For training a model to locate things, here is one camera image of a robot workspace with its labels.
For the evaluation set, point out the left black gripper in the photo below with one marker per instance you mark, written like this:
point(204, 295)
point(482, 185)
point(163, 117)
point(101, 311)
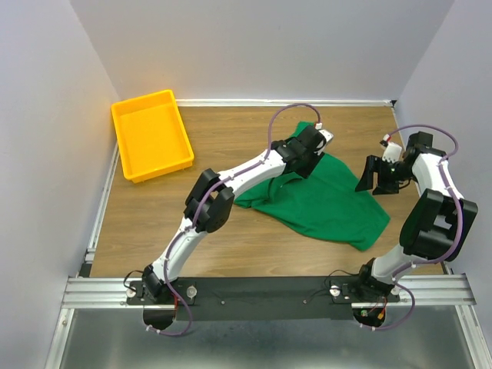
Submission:
point(314, 156)

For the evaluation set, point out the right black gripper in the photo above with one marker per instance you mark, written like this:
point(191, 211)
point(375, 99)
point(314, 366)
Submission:
point(374, 164)

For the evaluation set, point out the green t shirt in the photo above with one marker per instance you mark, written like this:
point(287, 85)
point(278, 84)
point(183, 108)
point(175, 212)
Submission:
point(324, 206)

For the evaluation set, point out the yellow plastic tray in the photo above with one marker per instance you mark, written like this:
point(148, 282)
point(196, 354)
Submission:
point(151, 136)

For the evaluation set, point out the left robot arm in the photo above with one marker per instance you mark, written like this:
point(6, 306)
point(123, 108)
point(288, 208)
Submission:
point(209, 203)

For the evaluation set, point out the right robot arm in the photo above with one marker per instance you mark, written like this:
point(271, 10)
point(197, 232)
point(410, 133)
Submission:
point(438, 224)

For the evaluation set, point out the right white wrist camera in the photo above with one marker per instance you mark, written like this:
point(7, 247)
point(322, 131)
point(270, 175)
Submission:
point(392, 151)

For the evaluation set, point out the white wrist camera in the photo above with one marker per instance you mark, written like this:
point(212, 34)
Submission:
point(392, 151)
point(327, 136)

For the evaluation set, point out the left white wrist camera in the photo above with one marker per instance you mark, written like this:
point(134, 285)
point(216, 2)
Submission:
point(327, 136)

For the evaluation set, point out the aluminium front rail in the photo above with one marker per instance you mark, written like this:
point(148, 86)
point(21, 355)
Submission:
point(428, 290)

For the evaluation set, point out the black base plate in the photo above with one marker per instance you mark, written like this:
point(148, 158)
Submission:
point(261, 299)

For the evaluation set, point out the aluminium left side rail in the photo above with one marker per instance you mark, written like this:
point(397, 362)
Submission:
point(85, 269)

